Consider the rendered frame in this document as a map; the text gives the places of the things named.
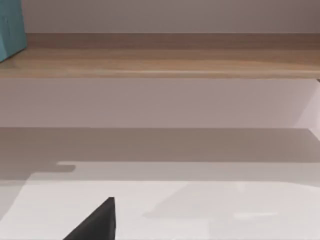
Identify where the wooden shelf board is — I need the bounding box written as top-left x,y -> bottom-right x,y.
0,32 -> 320,80

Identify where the teal box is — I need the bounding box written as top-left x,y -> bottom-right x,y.
0,0 -> 28,63

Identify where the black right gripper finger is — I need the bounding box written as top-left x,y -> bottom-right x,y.
62,196 -> 117,240

